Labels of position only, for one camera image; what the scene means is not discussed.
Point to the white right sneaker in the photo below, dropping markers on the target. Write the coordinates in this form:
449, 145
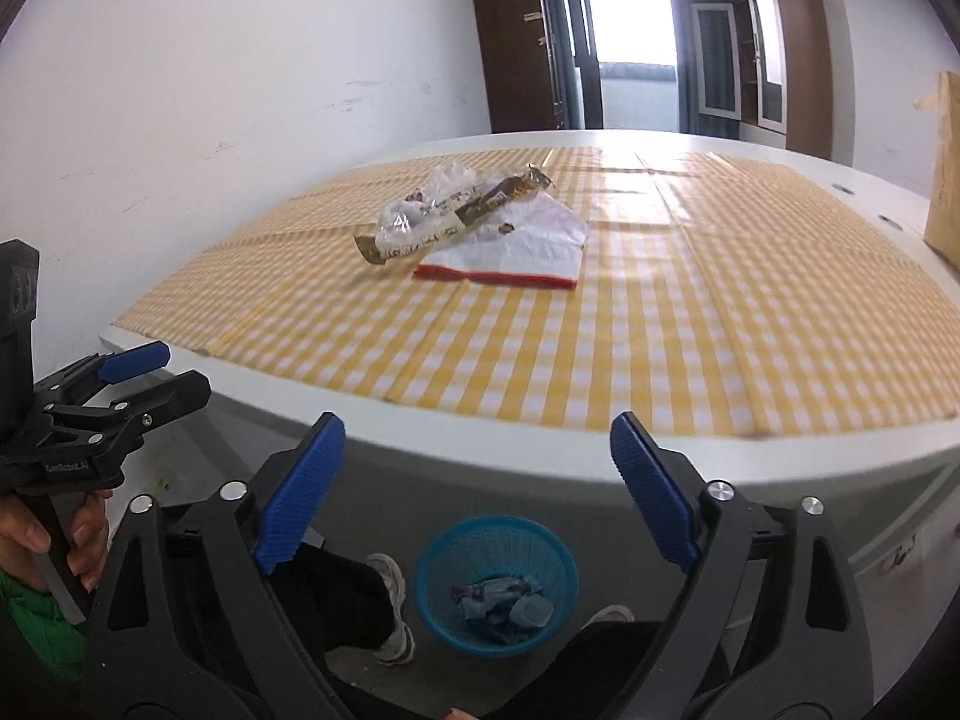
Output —
612, 613

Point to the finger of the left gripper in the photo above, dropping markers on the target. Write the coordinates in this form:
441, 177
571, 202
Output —
118, 428
81, 380

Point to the white sneaker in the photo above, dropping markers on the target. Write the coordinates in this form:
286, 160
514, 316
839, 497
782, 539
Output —
612, 613
400, 646

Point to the green sleeve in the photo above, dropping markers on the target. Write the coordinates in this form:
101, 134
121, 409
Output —
60, 647

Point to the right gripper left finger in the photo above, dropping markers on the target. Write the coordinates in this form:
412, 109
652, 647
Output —
185, 624

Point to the white plastic cup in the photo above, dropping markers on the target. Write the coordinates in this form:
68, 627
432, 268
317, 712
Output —
531, 612

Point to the balcony glass door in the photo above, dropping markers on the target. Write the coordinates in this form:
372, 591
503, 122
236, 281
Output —
622, 66

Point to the blue plastic bag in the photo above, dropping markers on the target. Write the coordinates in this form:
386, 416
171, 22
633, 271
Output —
485, 607

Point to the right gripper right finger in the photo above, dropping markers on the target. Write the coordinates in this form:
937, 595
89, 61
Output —
768, 622

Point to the white left sneaker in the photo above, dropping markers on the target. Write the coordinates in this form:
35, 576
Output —
400, 646

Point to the white red-edged packet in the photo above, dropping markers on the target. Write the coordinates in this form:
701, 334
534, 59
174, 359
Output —
536, 242

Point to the dark brown wardrobe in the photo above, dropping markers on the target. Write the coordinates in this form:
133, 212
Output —
517, 43

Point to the clear crumpled plastic wrapper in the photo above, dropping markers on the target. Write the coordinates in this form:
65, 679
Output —
428, 214

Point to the cardboard box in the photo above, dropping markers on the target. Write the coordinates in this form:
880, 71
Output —
942, 231

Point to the blue plastic waste basket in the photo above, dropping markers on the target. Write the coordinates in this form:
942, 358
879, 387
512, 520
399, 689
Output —
486, 547

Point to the brown gold snack wrapper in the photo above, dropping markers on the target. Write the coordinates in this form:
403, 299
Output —
495, 190

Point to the brown cabinet with glass doors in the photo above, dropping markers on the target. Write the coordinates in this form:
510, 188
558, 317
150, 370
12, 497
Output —
765, 66

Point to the yellow checkered tablecloth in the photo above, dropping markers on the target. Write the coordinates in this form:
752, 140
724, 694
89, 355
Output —
712, 295

